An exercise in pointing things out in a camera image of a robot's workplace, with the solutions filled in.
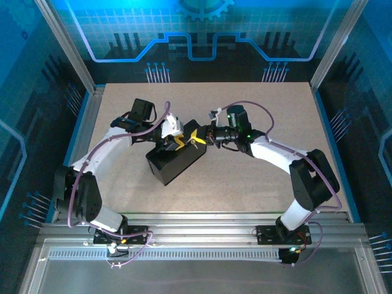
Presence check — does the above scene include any starry night patterned box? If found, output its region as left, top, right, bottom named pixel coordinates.
left=145, top=119, right=208, bottom=187

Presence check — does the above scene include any grey metal front panel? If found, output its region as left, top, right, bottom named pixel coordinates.
left=18, top=238, right=388, bottom=294

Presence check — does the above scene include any black controller box with LEDs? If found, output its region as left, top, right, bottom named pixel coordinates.
left=278, top=247, right=300, bottom=266

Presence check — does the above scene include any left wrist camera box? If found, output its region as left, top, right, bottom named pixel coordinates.
left=161, top=112, right=185, bottom=138

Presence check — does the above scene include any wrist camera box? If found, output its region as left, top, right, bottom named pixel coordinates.
left=161, top=112, right=185, bottom=138
left=208, top=107, right=224, bottom=123

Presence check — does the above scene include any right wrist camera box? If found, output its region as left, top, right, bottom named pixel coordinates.
left=208, top=107, right=224, bottom=123

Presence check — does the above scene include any aluminium side rail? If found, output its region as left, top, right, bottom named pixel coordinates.
left=50, top=85, right=107, bottom=223

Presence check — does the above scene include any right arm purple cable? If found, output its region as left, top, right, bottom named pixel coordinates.
left=219, top=100, right=344, bottom=266

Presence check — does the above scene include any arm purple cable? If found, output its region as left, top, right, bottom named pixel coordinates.
left=67, top=100, right=172, bottom=270
left=219, top=100, right=344, bottom=266

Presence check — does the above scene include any aluminium front rail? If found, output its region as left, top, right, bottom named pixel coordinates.
left=39, top=211, right=368, bottom=249

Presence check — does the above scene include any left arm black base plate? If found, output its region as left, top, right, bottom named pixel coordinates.
left=92, top=225, right=151, bottom=246

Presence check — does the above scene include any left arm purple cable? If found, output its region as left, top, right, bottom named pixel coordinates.
left=67, top=100, right=172, bottom=270

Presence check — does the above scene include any aluminium frame post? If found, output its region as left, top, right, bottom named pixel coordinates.
left=309, top=0, right=370, bottom=92
left=33, top=0, right=99, bottom=96

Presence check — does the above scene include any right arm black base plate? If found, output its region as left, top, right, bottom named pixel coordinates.
left=254, top=225, right=312, bottom=246

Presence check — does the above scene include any slotted grey cable duct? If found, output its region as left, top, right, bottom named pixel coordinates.
left=47, top=248, right=284, bottom=262

